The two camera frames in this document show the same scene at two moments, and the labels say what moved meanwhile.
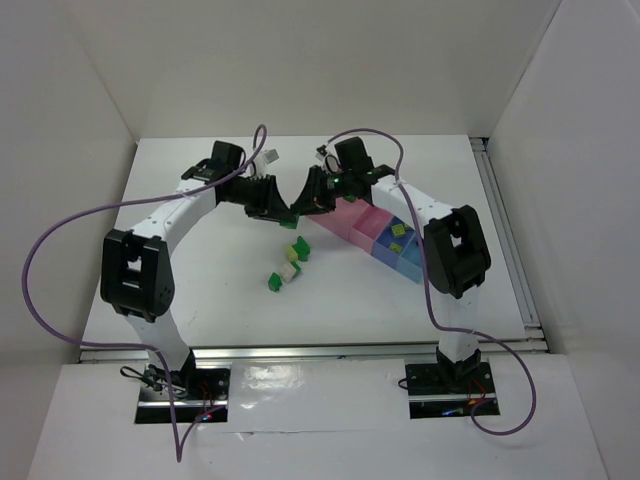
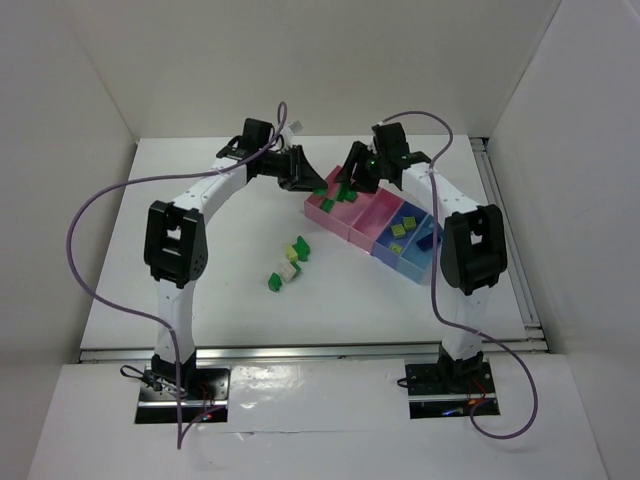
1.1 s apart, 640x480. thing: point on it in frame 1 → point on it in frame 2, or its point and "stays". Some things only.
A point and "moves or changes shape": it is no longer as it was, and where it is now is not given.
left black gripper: [266, 195] → [292, 167]
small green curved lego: [274, 282] stays
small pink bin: [368, 227] stays
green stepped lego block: [290, 224] moves or changes shape
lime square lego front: [398, 230] stays
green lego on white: [297, 267] stays
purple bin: [392, 241] stays
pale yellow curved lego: [291, 253] stays
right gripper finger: [303, 204] → [344, 175]
